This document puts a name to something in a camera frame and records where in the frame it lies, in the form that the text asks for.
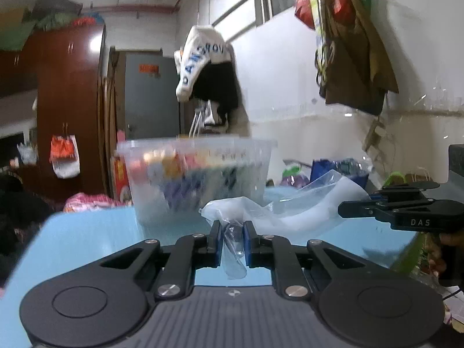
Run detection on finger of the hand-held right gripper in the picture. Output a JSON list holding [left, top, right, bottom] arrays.
[[338, 198, 436, 220], [370, 181, 441, 201]]

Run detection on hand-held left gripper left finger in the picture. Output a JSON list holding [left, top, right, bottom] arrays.
[[98, 220, 222, 301]]

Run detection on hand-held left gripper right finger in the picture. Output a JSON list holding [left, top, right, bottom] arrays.
[[244, 220, 367, 300]]

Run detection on clear plastic bag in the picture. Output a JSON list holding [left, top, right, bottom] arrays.
[[199, 196, 277, 280], [254, 170, 371, 233]]

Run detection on clear plastic storage bin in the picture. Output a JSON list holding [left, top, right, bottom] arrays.
[[116, 137, 278, 226]]

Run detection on purple tissue pack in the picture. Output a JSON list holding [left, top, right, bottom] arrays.
[[159, 179, 208, 213]]

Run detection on blue shopping bag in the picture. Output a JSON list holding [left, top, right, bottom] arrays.
[[310, 157, 371, 190]]

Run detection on colourful printed box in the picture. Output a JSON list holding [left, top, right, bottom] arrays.
[[114, 155, 132, 201]]

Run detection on pink floral blanket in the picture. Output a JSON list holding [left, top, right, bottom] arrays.
[[63, 193, 133, 213]]

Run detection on brown hanging bag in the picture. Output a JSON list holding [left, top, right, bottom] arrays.
[[319, 0, 400, 117]]

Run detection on grey door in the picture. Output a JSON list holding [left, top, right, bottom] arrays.
[[115, 50, 182, 143]]

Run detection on green hanging bag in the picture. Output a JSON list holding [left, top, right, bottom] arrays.
[[304, 0, 338, 97]]

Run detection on orange white hanging bag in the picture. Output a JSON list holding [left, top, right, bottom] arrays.
[[49, 134, 81, 179]]

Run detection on white black hanging garment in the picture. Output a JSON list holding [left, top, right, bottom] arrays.
[[175, 25, 243, 117]]

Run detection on brown wooden wardrobe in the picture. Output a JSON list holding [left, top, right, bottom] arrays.
[[0, 25, 110, 204]]

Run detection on black cloth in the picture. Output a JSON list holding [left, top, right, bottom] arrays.
[[0, 174, 52, 288]]

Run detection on red hanging bag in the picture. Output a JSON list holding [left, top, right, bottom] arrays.
[[294, 0, 317, 31]]

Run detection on white hanging plastic bag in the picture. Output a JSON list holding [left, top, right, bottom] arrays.
[[17, 143, 39, 166]]

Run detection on red ceiling pipe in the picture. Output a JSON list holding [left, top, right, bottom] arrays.
[[90, 3, 179, 13]]

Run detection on green cloth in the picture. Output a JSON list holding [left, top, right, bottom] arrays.
[[0, 0, 84, 51]]

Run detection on brown paper bag green handles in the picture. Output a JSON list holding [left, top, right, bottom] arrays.
[[383, 171, 432, 186]]

